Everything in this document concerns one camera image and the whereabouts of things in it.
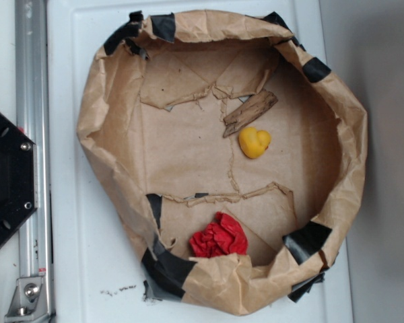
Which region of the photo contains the yellow rubber duck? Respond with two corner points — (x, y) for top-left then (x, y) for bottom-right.
(238, 127), (271, 159)

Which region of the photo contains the brown paper bag bin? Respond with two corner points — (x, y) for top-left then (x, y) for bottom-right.
(77, 10), (368, 315)

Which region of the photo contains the crumpled red paper ball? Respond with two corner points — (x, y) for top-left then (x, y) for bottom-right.
(189, 212), (248, 258)

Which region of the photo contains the weathered wood piece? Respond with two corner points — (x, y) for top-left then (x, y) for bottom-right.
(223, 89), (278, 138)

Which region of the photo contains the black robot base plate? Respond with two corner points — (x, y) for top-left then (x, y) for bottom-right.
(0, 113), (37, 249)

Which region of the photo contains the aluminium extrusion rail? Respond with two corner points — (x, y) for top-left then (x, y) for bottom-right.
(15, 1), (55, 322)

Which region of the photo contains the metal corner bracket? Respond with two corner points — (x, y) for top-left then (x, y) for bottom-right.
(4, 277), (47, 322)

